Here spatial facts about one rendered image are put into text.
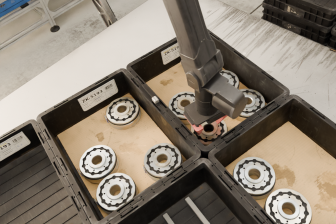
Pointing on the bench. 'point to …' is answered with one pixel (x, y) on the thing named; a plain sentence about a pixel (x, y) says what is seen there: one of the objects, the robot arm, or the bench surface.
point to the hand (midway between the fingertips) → (207, 126)
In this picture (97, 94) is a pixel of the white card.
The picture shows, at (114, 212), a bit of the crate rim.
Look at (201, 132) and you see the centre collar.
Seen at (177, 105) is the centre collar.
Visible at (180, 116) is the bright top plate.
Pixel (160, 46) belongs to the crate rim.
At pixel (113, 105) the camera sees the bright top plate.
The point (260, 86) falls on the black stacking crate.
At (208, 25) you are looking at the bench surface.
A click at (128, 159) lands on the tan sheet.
